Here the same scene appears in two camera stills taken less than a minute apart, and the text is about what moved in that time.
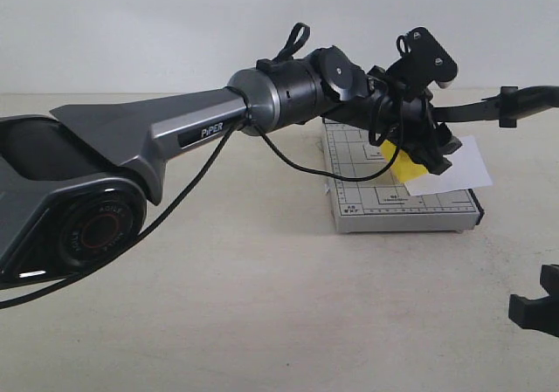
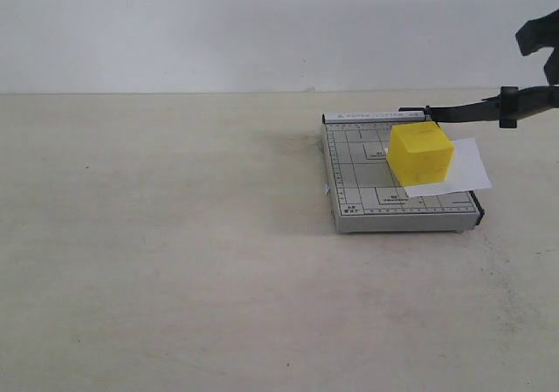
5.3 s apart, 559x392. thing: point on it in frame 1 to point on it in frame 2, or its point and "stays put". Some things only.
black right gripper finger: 539,314 to 551,68
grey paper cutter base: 366,195 stays put
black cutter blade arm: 507,107 stays put
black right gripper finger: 549,278 to 539,33
